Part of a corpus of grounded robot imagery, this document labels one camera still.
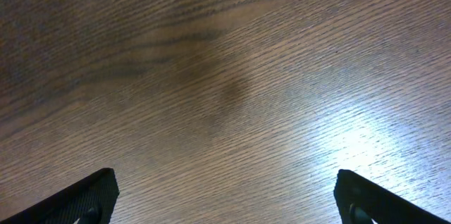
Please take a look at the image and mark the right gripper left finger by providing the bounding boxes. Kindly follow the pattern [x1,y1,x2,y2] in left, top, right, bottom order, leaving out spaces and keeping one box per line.
[1,168,119,224]

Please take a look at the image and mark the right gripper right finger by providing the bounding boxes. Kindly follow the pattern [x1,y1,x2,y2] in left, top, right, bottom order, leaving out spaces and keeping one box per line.
[333,169,450,224]

